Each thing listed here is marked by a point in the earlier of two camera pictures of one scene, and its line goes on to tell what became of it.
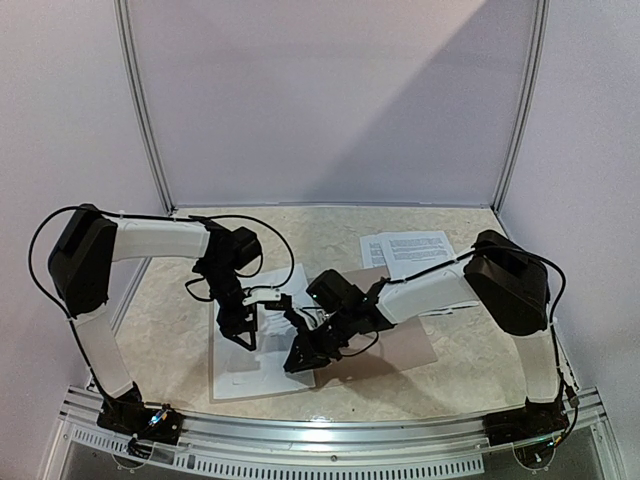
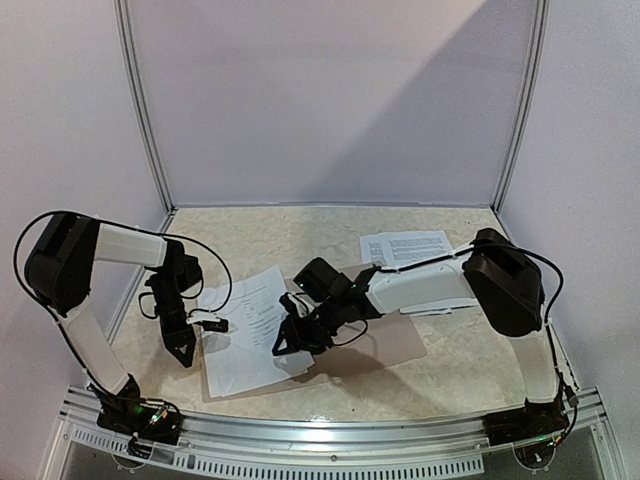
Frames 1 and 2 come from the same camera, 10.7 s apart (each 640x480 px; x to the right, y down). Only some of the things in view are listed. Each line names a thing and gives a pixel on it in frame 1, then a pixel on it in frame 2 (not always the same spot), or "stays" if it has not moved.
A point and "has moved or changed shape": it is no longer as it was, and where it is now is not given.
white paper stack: [407, 254] stays
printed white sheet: [290, 278] has moved or changed shape
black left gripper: [230, 329] -> [177, 337]
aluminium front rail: [454, 443] stays
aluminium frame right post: [541, 26] stays
